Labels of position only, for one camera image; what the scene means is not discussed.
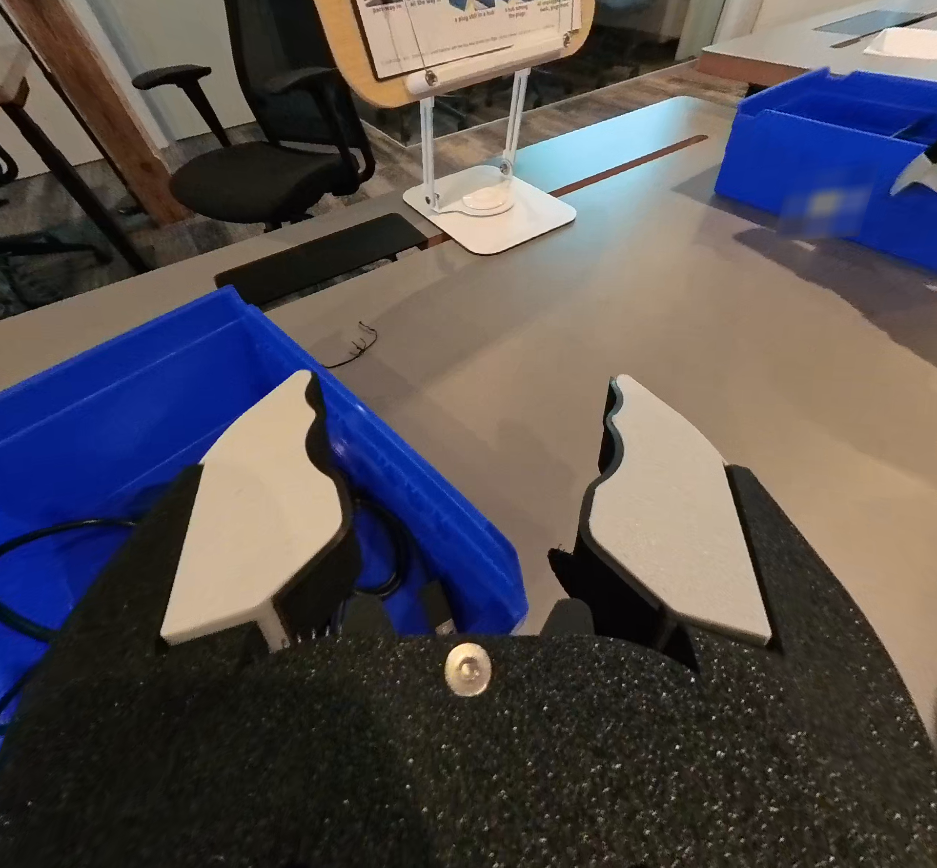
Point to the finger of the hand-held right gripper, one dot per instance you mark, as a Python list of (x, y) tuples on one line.
[(908, 176)]

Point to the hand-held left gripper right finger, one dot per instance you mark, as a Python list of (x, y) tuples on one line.
[(673, 517)]

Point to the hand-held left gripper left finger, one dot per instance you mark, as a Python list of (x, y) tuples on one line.
[(256, 531)]

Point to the blue plastic bin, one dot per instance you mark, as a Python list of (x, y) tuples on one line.
[(842, 92), (768, 165), (110, 407)]

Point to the white tray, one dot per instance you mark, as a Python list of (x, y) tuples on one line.
[(904, 41)]

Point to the dark rectangular desk mat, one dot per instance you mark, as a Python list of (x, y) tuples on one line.
[(871, 23)]

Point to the grey desk with wood edge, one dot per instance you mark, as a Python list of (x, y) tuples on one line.
[(768, 52)]

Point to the black office chair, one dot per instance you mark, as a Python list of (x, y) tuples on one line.
[(249, 180)]

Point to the side table with black legs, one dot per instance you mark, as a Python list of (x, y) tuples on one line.
[(73, 180)]

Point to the brown wooden post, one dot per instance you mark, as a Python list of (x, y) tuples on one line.
[(88, 92)]

